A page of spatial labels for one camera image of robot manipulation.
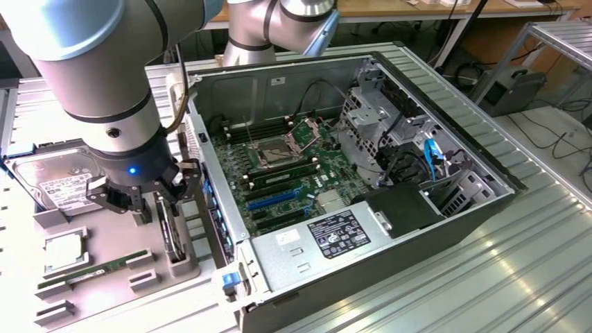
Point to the silver chipset heatsink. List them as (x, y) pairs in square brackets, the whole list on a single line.
[(331, 202)]

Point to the blue expansion slot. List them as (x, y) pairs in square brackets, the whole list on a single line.
[(273, 202)]

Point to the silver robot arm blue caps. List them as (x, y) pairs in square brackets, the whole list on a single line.
[(92, 69)]

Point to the long black expansion slot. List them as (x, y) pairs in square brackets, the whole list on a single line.
[(283, 220)]

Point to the silver disk bay cage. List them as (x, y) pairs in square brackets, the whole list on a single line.
[(369, 118)]

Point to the black graphics card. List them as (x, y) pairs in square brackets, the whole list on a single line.
[(172, 232)]

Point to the aluminium frame shelf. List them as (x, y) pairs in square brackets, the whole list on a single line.
[(555, 38)]

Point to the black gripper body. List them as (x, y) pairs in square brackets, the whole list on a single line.
[(133, 163)]

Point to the grey parts rack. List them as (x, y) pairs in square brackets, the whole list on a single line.
[(115, 249)]

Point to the hard disk with blue frame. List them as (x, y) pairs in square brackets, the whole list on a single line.
[(51, 173)]

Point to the metal socket cover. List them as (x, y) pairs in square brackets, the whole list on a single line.
[(305, 135)]

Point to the silver CPU chip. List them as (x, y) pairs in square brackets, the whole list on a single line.
[(64, 254)]

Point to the CPU socket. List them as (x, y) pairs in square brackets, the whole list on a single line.
[(273, 152)]

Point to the green motherboard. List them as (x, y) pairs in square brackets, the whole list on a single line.
[(324, 173)]

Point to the grey power supply with label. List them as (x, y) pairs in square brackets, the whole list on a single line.
[(296, 253)]

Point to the black RAM slot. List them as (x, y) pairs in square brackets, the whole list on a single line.
[(259, 126), (256, 121), (261, 130), (263, 135)]

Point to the blue case latch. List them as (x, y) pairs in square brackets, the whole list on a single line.
[(229, 281)]

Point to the green RAM stick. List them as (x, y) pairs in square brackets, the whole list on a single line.
[(88, 272)]

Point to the thin locking lever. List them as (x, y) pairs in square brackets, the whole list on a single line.
[(251, 133)]

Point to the black fan shroud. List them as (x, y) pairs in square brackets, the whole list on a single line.
[(397, 209)]

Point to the wooden desk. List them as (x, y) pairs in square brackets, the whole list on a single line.
[(416, 8)]

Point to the dark installed RAM stick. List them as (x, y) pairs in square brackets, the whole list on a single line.
[(284, 176)]

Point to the open black PC case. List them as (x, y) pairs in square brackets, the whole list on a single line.
[(416, 249)]

